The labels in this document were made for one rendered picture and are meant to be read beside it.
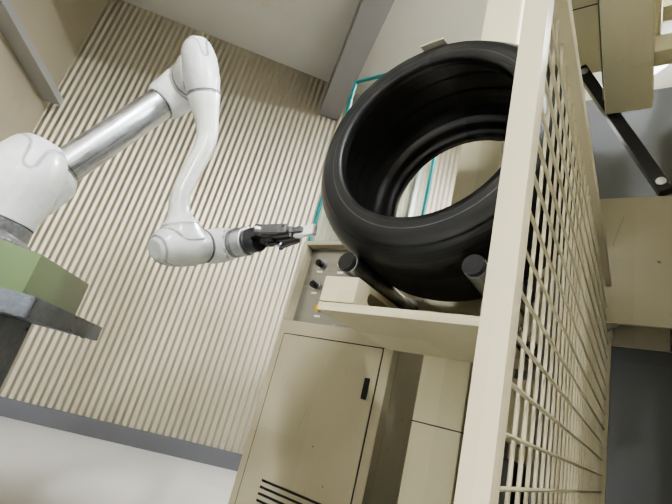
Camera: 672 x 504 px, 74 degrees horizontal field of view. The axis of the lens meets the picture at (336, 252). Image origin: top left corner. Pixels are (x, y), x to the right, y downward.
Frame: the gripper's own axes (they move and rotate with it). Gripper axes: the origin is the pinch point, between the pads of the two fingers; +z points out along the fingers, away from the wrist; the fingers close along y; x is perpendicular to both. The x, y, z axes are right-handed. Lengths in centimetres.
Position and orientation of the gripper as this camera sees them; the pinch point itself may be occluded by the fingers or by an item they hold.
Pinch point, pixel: (305, 231)
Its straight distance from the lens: 121.5
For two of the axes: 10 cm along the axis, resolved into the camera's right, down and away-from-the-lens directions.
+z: 8.5, -1.1, -5.2
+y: 5.2, 4.1, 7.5
